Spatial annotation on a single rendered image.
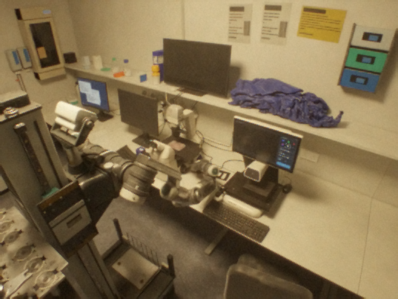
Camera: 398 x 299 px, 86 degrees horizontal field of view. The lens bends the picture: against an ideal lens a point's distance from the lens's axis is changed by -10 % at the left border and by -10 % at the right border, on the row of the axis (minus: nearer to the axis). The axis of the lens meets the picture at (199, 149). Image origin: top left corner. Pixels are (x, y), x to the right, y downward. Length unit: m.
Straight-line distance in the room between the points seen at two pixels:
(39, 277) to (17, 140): 0.50
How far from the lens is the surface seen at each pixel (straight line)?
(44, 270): 1.08
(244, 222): 1.60
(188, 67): 2.17
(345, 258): 1.67
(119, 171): 1.13
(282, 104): 1.76
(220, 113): 2.25
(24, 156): 0.94
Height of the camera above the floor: 1.99
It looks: 33 degrees down
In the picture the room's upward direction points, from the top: straight up
